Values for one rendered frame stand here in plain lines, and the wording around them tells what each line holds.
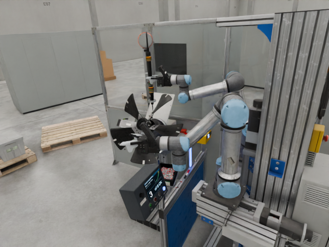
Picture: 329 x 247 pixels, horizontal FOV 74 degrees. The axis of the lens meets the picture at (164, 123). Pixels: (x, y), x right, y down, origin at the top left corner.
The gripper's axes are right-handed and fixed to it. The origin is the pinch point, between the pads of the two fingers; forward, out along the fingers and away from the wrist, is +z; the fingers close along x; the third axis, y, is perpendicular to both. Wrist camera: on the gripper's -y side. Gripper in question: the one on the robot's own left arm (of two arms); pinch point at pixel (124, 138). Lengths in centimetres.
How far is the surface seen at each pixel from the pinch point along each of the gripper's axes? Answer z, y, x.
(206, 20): -44, -75, 124
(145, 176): -11.4, 21.0, -2.1
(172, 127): -16, 16, 73
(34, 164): 236, 122, 184
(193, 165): -35, 51, 71
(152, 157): 1, 41, 64
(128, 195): -4.9, 26.5, -13.2
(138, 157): 12, 39, 60
